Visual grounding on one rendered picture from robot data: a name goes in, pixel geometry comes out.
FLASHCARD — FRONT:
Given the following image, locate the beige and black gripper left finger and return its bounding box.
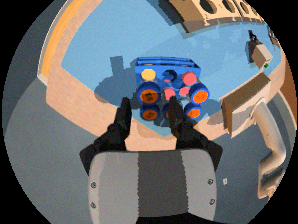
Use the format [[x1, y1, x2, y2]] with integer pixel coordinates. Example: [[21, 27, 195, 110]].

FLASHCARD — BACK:
[[79, 97, 132, 177]]

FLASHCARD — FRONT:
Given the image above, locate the light blue bench mat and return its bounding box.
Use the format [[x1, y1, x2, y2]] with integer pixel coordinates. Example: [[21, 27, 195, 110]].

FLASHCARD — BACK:
[[60, 0, 281, 137]]

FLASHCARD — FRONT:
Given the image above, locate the blue tube rack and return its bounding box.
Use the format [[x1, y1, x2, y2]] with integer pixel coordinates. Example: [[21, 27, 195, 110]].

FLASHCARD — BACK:
[[135, 57, 201, 101]]

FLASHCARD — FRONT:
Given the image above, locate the clear conical tube with red liquid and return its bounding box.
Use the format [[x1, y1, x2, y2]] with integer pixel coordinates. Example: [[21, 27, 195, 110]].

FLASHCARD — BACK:
[[182, 71, 210, 105]]

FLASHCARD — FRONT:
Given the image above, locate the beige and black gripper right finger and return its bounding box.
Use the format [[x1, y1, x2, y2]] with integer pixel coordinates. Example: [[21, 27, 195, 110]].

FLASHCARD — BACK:
[[168, 95, 223, 172]]

